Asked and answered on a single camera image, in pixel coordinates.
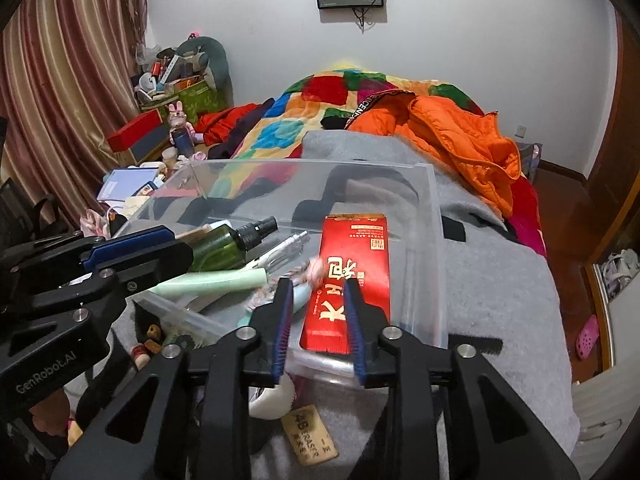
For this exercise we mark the colourful patchwork quilt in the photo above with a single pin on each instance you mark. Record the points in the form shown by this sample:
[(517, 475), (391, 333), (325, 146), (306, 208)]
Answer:
[(325, 95)]

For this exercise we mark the pink bunny toy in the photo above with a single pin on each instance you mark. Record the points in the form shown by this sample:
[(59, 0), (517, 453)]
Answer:
[(179, 117)]

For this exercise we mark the red garment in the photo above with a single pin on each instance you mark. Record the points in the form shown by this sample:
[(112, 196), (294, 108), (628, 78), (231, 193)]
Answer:
[(225, 122)]

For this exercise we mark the grey purple bag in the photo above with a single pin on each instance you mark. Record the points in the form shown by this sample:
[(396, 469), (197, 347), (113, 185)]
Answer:
[(530, 160)]

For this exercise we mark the white bag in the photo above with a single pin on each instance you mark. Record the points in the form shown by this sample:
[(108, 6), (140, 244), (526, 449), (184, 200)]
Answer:
[(620, 272)]

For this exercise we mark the pink slipper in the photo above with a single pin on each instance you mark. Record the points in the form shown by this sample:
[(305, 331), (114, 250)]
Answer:
[(587, 337)]

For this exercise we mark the red paper packet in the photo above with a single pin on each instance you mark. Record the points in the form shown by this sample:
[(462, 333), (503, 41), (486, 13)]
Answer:
[(350, 245)]

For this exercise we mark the red flat box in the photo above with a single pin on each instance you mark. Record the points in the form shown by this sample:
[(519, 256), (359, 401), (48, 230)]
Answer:
[(132, 132)]

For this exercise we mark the tan eraser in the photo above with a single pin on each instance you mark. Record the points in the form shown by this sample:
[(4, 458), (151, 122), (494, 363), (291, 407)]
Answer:
[(310, 430)]

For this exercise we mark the white tape roll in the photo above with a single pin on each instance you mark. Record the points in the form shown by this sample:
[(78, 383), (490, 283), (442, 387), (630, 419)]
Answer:
[(270, 402)]

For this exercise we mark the mint green tube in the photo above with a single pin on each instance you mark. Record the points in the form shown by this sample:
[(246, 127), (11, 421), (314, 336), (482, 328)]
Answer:
[(210, 280)]

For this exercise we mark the grey neck pillow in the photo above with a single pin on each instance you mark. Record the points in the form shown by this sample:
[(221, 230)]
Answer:
[(217, 60)]

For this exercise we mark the wooden bedside cabinet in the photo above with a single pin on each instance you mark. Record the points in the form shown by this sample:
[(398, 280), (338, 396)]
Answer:
[(150, 142)]

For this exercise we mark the orange puffer jacket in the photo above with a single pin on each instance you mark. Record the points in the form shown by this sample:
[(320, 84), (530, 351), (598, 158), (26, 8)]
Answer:
[(450, 140)]

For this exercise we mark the white pen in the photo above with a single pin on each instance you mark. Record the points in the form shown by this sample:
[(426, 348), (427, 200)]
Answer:
[(280, 250)]

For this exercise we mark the red bedsheet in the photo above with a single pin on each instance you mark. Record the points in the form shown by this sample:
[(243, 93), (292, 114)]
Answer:
[(525, 210)]

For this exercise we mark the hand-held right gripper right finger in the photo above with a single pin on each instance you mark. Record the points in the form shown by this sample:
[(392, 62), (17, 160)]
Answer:
[(355, 330)]

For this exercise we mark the black chair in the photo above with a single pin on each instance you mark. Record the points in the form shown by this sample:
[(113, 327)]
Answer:
[(20, 210)]

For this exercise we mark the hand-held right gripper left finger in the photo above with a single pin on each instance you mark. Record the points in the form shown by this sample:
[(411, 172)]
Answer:
[(282, 330)]

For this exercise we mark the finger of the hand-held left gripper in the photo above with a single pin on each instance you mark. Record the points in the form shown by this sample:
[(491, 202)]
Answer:
[(150, 262), (130, 247)]

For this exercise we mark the wooden wardrobe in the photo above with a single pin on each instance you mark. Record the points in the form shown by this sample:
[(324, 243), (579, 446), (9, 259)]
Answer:
[(615, 185)]

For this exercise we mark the pale teal tube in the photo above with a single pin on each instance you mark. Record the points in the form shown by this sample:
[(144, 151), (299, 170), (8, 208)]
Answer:
[(300, 300)]

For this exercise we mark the green patterned box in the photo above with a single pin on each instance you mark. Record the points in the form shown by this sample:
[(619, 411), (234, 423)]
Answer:
[(195, 97)]

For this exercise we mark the striped red gold curtain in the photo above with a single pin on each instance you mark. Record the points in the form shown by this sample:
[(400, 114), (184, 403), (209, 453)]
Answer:
[(65, 85)]

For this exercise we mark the clear plastic bin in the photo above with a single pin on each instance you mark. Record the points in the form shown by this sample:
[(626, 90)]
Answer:
[(410, 240)]

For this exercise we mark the dark green spray bottle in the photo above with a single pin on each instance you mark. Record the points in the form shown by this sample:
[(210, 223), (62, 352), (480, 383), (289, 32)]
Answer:
[(220, 247)]

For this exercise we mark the white wall socket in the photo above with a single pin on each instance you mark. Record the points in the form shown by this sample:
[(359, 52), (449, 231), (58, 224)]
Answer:
[(520, 131)]

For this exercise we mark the white slatted furniture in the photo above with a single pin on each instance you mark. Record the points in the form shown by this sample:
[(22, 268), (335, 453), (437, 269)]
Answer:
[(605, 410)]

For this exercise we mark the pink cloth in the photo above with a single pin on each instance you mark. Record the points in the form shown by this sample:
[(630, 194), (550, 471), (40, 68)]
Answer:
[(95, 222)]

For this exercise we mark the dark blue bottle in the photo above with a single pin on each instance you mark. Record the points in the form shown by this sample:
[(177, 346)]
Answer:
[(182, 142)]

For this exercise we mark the pale blue notebook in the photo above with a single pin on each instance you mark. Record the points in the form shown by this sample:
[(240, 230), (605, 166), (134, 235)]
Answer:
[(125, 182)]

